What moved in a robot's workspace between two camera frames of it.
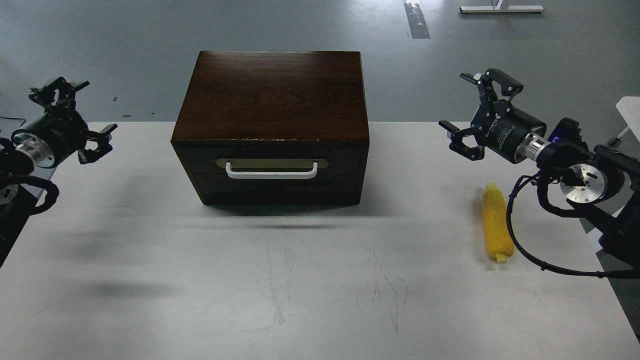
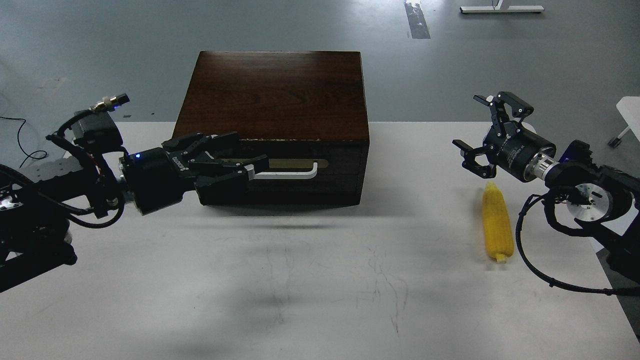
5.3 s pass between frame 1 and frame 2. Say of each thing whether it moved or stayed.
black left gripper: moved
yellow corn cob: stayed
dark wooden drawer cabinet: stayed
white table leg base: stayed
